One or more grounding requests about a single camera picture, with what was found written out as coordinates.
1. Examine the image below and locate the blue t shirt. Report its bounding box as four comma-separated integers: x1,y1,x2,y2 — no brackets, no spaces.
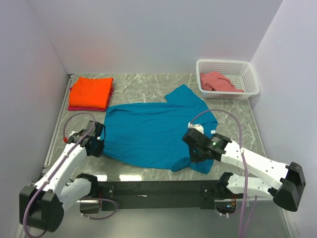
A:
103,85,218,174

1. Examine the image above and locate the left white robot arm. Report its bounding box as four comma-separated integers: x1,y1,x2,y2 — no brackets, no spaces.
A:
19,120,106,234

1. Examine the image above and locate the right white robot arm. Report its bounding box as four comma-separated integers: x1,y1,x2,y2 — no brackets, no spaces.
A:
182,128,306,212

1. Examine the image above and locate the folded magenta t shirt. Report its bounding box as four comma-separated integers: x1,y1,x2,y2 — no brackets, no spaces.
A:
68,88,114,112

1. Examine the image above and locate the folded orange t shirt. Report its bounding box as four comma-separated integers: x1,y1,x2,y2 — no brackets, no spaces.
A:
69,77,113,108

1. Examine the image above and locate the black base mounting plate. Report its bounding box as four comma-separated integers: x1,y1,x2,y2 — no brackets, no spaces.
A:
84,180,243,209

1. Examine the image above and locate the pink t shirt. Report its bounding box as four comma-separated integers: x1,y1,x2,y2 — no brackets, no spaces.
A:
200,71,244,93

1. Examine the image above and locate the white plastic basket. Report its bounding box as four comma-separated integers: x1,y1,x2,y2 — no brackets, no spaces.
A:
196,59,260,100

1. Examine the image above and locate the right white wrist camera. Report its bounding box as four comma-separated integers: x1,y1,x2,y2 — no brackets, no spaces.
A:
188,122,204,134

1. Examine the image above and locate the aluminium frame rail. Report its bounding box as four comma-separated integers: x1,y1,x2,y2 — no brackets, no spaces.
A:
14,179,298,238

